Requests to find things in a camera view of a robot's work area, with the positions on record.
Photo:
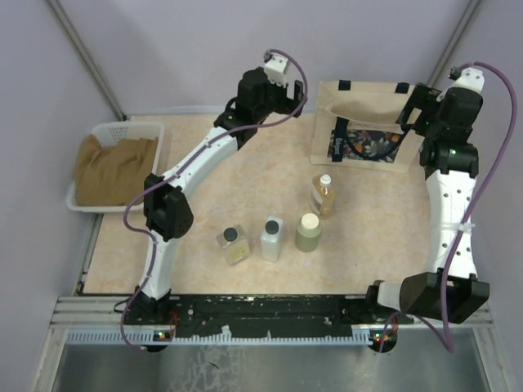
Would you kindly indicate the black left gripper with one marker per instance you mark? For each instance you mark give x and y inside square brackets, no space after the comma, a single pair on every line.
[288,104]

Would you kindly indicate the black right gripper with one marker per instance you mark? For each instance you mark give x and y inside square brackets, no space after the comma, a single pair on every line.
[423,96]

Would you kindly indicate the cream canvas tote bag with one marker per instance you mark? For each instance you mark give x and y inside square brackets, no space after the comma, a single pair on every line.
[355,126]

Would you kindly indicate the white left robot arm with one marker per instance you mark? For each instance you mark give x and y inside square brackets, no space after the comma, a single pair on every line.
[168,216]

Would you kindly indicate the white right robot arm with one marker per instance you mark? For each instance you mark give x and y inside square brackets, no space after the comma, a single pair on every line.
[451,165]

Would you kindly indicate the amber liquid clear bottle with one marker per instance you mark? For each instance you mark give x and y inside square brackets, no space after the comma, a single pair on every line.
[322,195]

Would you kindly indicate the olive green bottle cream cap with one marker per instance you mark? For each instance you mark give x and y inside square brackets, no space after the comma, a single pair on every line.
[308,233]

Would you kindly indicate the white square bottle black cap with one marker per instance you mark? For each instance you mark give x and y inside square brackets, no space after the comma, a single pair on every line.
[271,238]

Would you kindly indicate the clear square bottle black cap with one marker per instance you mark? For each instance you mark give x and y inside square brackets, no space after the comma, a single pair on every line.
[234,244]

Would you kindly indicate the white plastic basket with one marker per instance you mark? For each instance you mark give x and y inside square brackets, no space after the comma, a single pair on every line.
[110,134]

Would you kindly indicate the brown cloth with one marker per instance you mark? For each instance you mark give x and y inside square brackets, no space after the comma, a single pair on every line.
[112,176]

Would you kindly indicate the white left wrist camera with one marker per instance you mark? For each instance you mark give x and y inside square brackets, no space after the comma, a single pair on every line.
[276,68]

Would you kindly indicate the aluminium frame rail right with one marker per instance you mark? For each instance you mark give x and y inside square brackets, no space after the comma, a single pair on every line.
[466,18]

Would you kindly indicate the aluminium frame rail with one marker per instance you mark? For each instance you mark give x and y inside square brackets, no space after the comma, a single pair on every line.
[466,18]
[86,58]

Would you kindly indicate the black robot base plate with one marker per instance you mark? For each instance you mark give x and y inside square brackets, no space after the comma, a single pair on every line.
[286,317]

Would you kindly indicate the white slotted cable duct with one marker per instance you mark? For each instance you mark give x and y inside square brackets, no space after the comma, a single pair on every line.
[229,337]

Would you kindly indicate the aluminium frame rail left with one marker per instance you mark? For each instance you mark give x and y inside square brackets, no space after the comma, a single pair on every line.
[86,58]

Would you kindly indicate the aluminium front frame rails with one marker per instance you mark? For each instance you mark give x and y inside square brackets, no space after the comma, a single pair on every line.
[99,310]

